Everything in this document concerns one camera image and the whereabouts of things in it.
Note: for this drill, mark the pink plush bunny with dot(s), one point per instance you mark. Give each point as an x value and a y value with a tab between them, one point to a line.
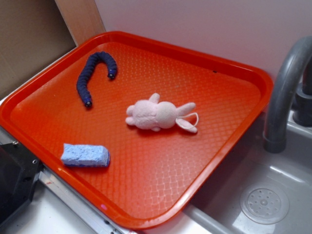
154	115

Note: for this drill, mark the grey plastic faucet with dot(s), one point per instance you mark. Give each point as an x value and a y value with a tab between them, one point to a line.
283	95

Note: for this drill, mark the light blue sponge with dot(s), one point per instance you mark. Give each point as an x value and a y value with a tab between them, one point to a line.
82	155

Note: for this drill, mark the brown cardboard panel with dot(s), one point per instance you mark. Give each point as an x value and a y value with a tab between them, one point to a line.
33	34

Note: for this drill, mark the dark blue toy caterpillar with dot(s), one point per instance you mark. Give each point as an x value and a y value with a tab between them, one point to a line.
86	73

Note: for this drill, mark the dark grey faucet handle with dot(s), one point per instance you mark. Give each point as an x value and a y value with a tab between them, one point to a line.
303	99

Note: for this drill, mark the light wooden board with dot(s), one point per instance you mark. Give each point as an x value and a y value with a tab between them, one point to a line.
82	19

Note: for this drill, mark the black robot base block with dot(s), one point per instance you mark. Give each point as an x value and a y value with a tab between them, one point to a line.
19	173

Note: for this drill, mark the grey toy sink basin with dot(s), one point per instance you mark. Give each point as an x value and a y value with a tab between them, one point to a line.
256	192

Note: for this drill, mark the orange plastic tray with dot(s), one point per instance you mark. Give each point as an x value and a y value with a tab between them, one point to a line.
151	175

